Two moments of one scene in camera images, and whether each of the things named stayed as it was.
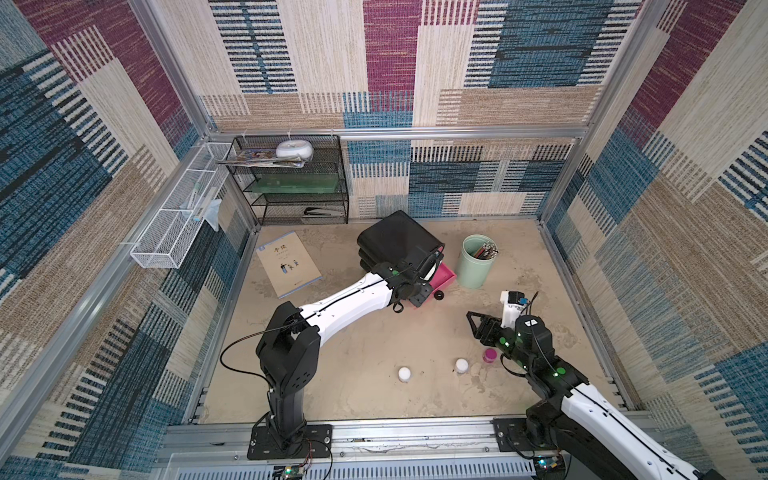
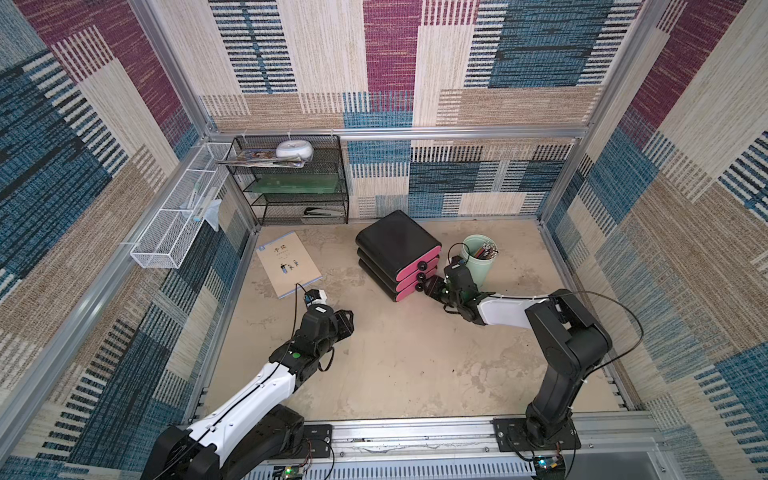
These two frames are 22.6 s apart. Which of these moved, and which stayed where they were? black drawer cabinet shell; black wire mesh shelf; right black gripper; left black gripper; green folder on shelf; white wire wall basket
Moved: right black gripper; left black gripper
Stayed: green folder on shelf; black wire mesh shelf; black drawer cabinet shell; white wire wall basket
